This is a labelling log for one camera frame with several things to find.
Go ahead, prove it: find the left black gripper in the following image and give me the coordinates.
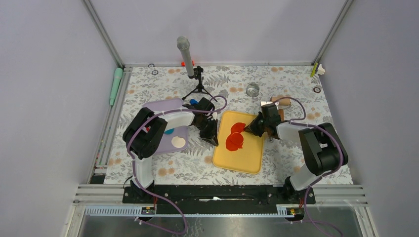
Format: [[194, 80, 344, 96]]
[[195, 118, 218, 147]]

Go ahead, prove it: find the red dough ball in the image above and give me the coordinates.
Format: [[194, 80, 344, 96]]
[[226, 122, 246, 152]]

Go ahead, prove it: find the metal dough scraper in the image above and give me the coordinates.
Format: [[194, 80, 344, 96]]
[[260, 101, 285, 143]]

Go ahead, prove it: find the yellow tray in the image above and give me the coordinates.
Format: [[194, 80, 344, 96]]
[[212, 111, 264, 174]]

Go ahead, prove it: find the wooden dough roller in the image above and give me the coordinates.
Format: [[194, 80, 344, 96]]
[[270, 96, 291, 107]]

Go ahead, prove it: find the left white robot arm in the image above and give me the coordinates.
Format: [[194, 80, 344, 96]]
[[123, 98, 227, 203]]

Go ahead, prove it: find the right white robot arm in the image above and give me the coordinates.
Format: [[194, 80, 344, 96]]
[[245, 104, 348, 203]]

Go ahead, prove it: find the flat white dough disc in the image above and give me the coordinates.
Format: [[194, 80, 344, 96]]
[[171, 136, 186, 148]]

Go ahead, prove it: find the flat blue dough disc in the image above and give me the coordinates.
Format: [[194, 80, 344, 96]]
[[164, 129, 174, 135]]

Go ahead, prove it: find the purple tray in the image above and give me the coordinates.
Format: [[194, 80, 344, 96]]
[[143, 98, 188, 155]]

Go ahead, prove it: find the black mini tripod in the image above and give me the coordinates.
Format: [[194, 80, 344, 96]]
[[181, 66, 217, 101]]

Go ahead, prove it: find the white corner clip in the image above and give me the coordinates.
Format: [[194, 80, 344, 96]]
[[311, 62, 326, 77]]

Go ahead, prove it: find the grey microphone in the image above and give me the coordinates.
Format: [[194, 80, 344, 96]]
[[176, 36, 195, 79]]

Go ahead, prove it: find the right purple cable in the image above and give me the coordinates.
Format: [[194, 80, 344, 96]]
[[271, 96, 344, 237]]

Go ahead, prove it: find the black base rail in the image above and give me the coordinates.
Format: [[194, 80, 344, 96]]
[[123, 184, 316, 215]]

